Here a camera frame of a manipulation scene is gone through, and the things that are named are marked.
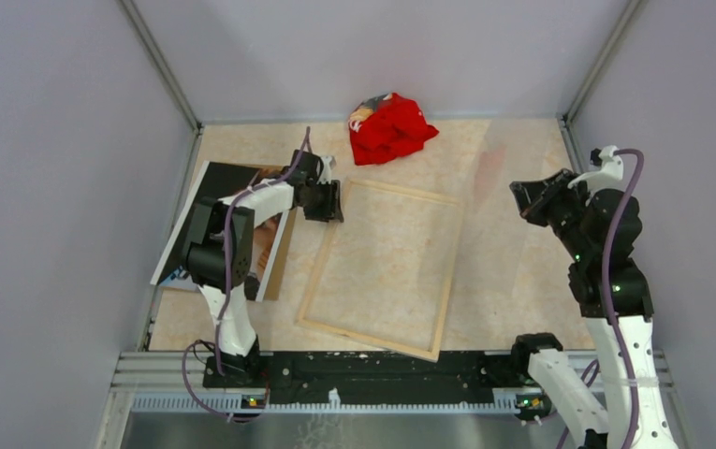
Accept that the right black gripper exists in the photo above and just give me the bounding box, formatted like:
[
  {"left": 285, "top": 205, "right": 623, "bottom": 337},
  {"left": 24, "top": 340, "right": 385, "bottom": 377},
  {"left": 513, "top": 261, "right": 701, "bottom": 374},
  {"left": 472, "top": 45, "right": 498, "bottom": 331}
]
[{"left": 510, "top": 167, "right": 592, "bottom": 260}]

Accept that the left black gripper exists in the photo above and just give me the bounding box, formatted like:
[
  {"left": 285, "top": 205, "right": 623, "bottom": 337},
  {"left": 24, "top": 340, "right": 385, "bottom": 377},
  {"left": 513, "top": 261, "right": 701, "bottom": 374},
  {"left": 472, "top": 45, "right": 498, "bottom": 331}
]
[{"left": 300, "top": 179, "right": 343, "bottom": 223}]

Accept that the light wooden picture frame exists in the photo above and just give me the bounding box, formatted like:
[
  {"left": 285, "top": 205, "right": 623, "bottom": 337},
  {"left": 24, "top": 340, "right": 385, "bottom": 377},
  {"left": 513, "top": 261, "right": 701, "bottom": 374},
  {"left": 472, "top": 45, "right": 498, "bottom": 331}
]
[{"left": 296, "top": 179, "right": 465, "bottom": 361}]

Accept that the printed photo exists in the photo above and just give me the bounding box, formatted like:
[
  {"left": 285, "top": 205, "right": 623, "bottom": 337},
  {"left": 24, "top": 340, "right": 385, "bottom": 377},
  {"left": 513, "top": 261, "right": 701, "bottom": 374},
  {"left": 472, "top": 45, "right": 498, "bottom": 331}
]
[{"left": 149, "top": 161, "right": 300, "bottom": 304}]

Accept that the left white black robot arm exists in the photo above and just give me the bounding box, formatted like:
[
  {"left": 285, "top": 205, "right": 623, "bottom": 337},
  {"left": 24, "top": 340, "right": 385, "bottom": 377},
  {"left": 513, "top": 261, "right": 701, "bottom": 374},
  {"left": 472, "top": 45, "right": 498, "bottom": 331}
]
[{"left": 182, "top": 150, "right": 343, "bottom": 387}]

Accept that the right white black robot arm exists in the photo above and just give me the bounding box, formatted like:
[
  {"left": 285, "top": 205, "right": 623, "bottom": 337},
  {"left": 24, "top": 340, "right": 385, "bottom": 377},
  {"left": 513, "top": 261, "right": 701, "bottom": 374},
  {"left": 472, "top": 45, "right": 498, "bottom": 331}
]
[{"left": 509, "top": 169, "right": 678, "bottom": 448}]

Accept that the crumpled red cloth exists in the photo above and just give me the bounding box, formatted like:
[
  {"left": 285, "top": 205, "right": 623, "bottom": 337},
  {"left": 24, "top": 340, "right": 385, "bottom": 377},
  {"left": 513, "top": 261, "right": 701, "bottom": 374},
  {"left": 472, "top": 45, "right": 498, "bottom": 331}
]
[{"left": 347, "top": 92, "right": 440, "bottom": 167}]

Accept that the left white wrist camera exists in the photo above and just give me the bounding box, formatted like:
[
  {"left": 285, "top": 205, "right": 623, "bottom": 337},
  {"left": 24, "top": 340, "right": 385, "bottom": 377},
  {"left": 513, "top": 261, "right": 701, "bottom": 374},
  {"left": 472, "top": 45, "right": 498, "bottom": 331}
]
[{"left": 317, "top": 155, "right": 336, "bottom": 183}]

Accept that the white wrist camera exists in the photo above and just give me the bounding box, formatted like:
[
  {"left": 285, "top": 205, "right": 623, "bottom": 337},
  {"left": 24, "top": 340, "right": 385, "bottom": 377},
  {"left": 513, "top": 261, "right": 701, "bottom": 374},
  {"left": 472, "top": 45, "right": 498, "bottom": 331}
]
[
  {"left": 317, "top": 155, "right": 336, "bottom": 183},
  {"left": 567, "top": 145, "right": 624, "bottom": 192}
]

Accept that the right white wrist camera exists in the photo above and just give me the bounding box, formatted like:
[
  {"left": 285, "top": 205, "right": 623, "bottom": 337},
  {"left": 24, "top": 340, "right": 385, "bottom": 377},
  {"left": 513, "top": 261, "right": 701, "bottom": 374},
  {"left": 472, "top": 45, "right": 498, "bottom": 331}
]
[{"left": 567, "top": 145, "right": 624, "bottom": 192}]

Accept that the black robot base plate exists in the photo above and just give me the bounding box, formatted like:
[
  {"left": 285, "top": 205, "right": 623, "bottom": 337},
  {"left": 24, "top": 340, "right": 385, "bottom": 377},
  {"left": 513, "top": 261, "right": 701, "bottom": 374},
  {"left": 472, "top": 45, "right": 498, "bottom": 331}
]
[{"left": 202, "top": 351, "right": 536, "bottom": 405}]

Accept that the aluminium rail with cable duct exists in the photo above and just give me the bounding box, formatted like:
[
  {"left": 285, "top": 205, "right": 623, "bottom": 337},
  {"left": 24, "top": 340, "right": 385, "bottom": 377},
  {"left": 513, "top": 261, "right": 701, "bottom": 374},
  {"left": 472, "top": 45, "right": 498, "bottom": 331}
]
[{"left": 94, "top": 350, "right": 696, "bottom": 449}]

